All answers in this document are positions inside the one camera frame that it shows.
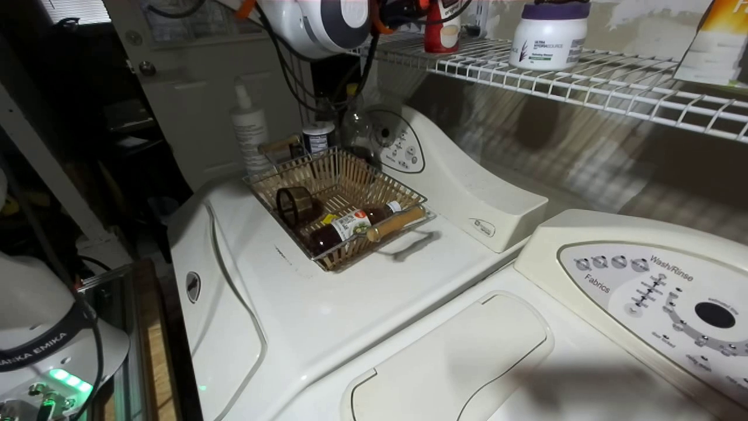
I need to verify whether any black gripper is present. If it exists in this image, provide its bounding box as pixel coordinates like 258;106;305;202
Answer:
378;0;454;29

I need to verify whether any red can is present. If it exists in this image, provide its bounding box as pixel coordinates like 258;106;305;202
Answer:
422;0;464;57

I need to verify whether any brown bottle with white cap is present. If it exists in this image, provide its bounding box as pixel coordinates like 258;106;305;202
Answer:
361;200;409;228

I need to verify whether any tall white plastic bottle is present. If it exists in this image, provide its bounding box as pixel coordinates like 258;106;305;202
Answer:
228;80;270;177

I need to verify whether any brown bottle with white label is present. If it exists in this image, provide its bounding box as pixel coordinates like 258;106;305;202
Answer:
304;209;378;258

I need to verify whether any white jar with purple lid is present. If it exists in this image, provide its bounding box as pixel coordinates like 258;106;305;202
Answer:
509;0;592;72

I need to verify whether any blue and white canister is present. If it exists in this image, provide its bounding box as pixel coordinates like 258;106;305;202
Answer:
299;119;338;158

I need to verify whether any dark round jar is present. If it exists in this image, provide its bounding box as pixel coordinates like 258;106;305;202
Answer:
275;186;322;232

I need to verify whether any white panel door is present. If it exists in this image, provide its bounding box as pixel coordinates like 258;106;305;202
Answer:
103;0;318;195

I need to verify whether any amber jar on shelf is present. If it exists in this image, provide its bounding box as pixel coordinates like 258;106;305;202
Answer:
672;0;748;89

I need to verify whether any white washing machine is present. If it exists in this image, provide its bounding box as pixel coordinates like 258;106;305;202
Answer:
166;100;551;421

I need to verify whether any white dryer machine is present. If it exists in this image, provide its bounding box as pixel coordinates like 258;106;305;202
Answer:
270;209;748;421

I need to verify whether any dark storage shelf unit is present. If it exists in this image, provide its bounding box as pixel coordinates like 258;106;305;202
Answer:
0;31;171;265

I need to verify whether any wooden platform board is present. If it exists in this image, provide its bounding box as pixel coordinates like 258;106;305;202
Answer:
142;319;181;421

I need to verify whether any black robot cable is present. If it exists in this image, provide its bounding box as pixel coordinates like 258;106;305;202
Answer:
254;8;384;119

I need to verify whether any white wire metal rack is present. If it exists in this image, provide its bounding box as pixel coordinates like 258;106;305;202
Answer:
372;32;748;148

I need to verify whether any wire basket with wooden handles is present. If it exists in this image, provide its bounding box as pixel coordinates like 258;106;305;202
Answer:
246;146;435;273

